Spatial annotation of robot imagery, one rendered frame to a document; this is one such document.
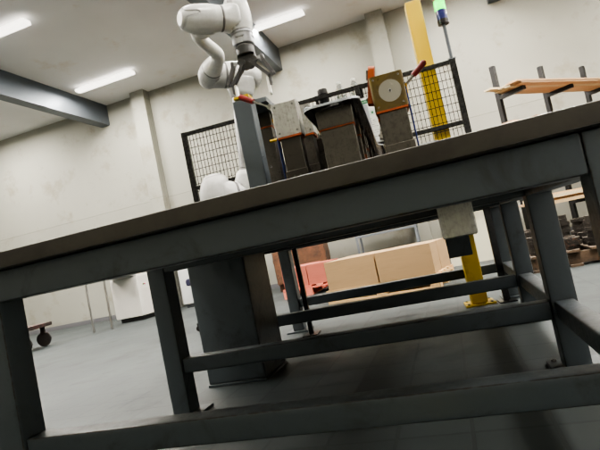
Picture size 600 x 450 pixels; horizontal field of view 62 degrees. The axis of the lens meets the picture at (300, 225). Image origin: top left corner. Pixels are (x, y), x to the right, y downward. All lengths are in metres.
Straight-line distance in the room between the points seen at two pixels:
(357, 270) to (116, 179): 7.17
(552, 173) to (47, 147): 11.58
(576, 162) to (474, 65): 8.18
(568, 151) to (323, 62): 8.59
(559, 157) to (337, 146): 0.81
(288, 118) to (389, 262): 3.07
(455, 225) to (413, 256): 3.07
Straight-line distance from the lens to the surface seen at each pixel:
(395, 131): 1.68
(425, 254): 4.56
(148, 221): 1.15
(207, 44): 2.31
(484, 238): 6.45
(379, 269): 4.67
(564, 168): 1.03
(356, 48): 9.45
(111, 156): 11.11
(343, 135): 1.66
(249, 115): 1.88
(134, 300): 8.78
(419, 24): 3.57
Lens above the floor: 0.55
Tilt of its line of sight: 3 degrees up
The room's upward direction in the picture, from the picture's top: 12 degrees counter-clockwise
